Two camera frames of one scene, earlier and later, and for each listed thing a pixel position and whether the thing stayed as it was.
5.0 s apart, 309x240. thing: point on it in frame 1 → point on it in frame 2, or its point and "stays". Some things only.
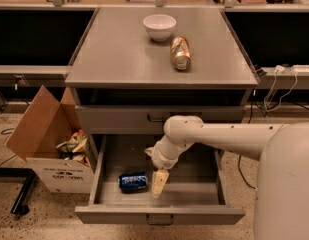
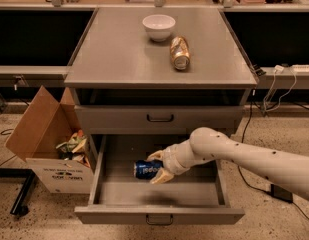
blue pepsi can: (133, 182) → (146, 169)
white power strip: (303, 68) stays
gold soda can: (180, 53) stays
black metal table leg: (21, 205) stays
